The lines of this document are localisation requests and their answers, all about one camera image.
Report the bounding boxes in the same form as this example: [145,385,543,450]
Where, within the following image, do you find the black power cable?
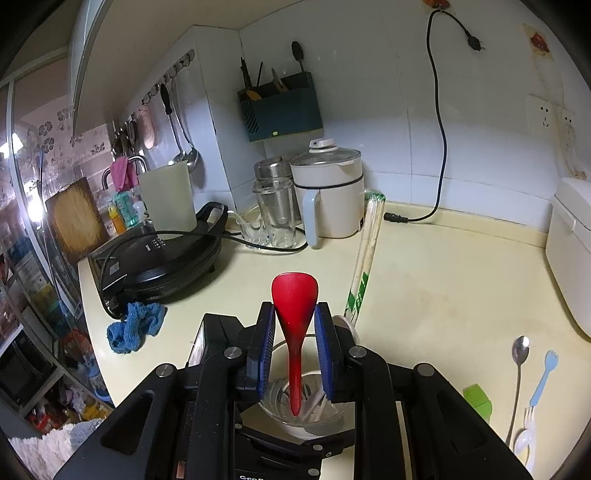
[383,8,486,226]

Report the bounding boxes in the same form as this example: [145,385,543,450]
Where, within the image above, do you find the clear glass jar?
[253,156,297,184]

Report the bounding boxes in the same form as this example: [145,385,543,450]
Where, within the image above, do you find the wooden cutting board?
[45,177,112,265]

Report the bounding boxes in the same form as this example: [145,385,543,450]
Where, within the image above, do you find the disposable chopsticks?
[344,189,387,325]

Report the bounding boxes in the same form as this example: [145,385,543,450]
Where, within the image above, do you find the white wall socket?
[526,94,555,135]
[560,108,578,140]

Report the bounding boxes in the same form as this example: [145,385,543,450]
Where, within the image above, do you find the hanging metal ladle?
[159,82,201,172]

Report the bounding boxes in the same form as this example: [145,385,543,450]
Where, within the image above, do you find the light blue plastic fork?
[528,349,560,408]

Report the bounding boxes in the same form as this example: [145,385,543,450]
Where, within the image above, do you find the pink cloth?
[110,156,140,193]

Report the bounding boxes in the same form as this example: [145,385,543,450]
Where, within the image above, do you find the teal wall utensil holder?
[237,71,324,143]

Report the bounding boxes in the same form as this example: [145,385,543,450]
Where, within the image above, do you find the wall hook rail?
[138,48,195,108]

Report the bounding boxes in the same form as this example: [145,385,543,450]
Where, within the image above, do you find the green silicone brush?
[462,383,494,422]

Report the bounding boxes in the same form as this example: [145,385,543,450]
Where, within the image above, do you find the black spoon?
[290,40,307,75]

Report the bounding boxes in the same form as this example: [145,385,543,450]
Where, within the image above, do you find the small glass dish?
[235,210,269,248]

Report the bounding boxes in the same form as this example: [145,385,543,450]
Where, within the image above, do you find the white wall cabinet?
[68,0,112,138]

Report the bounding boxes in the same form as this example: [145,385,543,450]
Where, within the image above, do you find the person's fuzzy clothing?
[9,417,108,480]

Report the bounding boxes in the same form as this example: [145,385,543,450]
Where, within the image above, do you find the red rice spoon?
[271,272,319,416]

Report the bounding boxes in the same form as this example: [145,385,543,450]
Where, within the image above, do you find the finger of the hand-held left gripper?
[235,422,358,464]

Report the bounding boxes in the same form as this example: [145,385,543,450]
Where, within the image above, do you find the dark chopsticks bundle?
[239,57,264,89]

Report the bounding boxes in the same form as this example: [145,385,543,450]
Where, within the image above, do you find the green bottle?
[114,191,137,227]

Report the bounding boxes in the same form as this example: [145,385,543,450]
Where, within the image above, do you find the tall glass jar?
[252,177,297,248]

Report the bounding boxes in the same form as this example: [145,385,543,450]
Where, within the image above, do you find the metal spoon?
[505,335,531,447]

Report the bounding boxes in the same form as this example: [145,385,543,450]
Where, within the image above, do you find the white rice cooker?
[544,177,591,339]

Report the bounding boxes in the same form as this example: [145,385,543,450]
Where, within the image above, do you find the white plastic spoon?
[513,429,539,465]

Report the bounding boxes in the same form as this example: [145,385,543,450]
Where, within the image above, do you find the metal storage shelf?
[0,240,114,417]

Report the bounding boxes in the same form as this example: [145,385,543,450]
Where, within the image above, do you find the blue rag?
[106,302,168,356]

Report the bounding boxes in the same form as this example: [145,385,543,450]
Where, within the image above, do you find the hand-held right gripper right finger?
[315,302,534,480]

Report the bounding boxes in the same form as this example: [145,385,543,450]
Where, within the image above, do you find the clear glass cup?
[256,340,359,440]

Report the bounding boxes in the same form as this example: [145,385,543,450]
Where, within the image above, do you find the pale plastic cutting board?
[138,161,197,232]

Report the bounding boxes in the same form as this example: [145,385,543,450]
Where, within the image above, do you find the white electric pot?
[289,138,366,249]

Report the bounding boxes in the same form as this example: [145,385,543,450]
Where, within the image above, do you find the black electric griddle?
[87,201,230,320]

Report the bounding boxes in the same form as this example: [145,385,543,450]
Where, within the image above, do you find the orange bottle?
[108,202,127,234]

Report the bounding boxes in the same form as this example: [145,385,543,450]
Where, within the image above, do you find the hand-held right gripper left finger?
[55,302,277,480]

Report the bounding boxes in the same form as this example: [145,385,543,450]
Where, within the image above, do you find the metal faucet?
[101,155,151,190]

